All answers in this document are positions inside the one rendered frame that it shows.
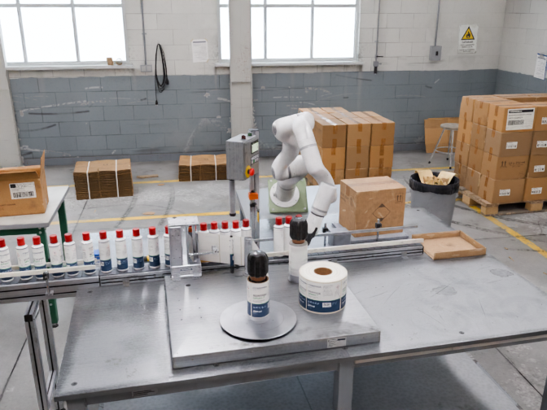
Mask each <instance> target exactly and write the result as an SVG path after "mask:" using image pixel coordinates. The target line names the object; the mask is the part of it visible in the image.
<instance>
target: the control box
mask: <svg viewBox="0 0 547 410"><path fill-rule="evenodd" d="M242 135H245V136H246V139H247V140H241V136H242ZM257 139H258V146H259V137H257V136H256V135H253V136H252V137H247V134H239V135H238V136H236V137H232V138H231V139H229V140H227V141H225V148H226V176H227V179H230V180H237V181H245V180H246V179H248V178H249V177H251V176H250V174H247V170H248V169H250V168H254V170H255V173H254V174H256V173H257V172H259V161H257V162H256V163H254V164H252V165H251V157H252V156H253V155H256V154H258V153H259V151H257V152H255V153H253V154H252V152H251V142H254V141H255V140H257Z"/></svg>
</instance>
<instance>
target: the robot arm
mask: <svg viewBox="0 0 547 410"><path fill-rule="evenodd" d="M314 124H315V121H314V117H313V115H312V114H311V113H310V112H301V113H298V114H294V115H292V116H286V117H283V118H280V119H278V120H275V121H274V123H273V126H272V131H273V135H274V136H275V137H276V138H277V139H278V140H279V141H280V142H282V151H281V153H280V154H279V155H278V157H277V158H276V159H275V160H274V162H273V164H272V167H271V173H272V176H273V178H274V179H275V180H277V181H278V182H277V183H275V184H274V185H273V186H272V188H271V190H270V198H271V200H272V201H273V203H274V204H275V205H277V206H279V207H292V206H293V205H295V204H296V203H297V201H298V199H299V196H300V193H299V190H298V188H297V187H296V183H297V182H298V181H300V180H302V179H303V178H304V177H305V176H306V175H307V174H309V175H311V176H312V177H313V178H314V179H315V180H316V181H317V183H318V184H319V188H318V191H317V194H316V197H315V199H314V201H313V205H312V207H311V212H310V214H309V217H308V219H307V222H308V236H307V238H306V239H305V241H307V242H308V246H309V244H310V242H311V240H312V239H313V238H314V237H315V235H317V234H318V232H319V230H320V228H321V225H322V220H323V217H325V216H326V214H327V212H328V210H329V207H330V205H331V204H332V203H334V202H335V201H336V200H337V198H338V195H337V190H336V189H337V187H336V186H335V183H334V181H333V178H332V176H331V175H330V173H329V172H328V170H327V169H326V168H325V167H324V165H323V163H322V158H321V156H320V153H319V150H318V147H317V143H316V140H315V137H314V135H313V131H312V129H313V127H314ZM299 152H300V153H301V155H298V154H299Z"/></svg>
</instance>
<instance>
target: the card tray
mask: <svg viewBox="0 0 547 410"><path fill-rule="evenodd" d="M418 238H423V242H420V243H421V244H422V245H423V246H424V249H423V251H424V252H425V253H426V254H427V255H429V256H430V257H431V258H432V259H433V260H442V259H451V258H458V257H467V256H475V255H486V249H487V248H486V247H485V246H483V245H482V244H480V243H479V242H477V241H475V240H474V239H473V238H471V237H470V236H469V235H467V234H466V233H464V232H462V231H461V230H454V231H445V232H436V233H419V234H412V239H418Z"/></svg>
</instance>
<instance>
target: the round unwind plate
mask: <svg viewBox="0 0 547 410"><path fill-rule="evenodd" d="M220 323H221V327H222V328H223V329H224V330H225V331H226V332H228V333H229V334H232V335H234V336H236V337H239V338H245V339H251V340H264V339H270V338H276V337H279V336H282V335H284V334H286V333H287V332H289V331H290V330H292V329H293V327H294V326H295V323H296V314H295V312H294V311H293V310H292V309H291V308H290V307H288V306H287V305H285V304H283V303H280V302H276V301H273V300H270V301H269V319H268V320H267V321H266V322H264V323H260V324H257V323H252V322H250V321H249V320H248V319H247V300H246V301H242V302H239V303H235V304H233V305H231V306H229V307H228V308H227V309H226V310H224V311H223V313H222V314H221V317H220Z"/></svg>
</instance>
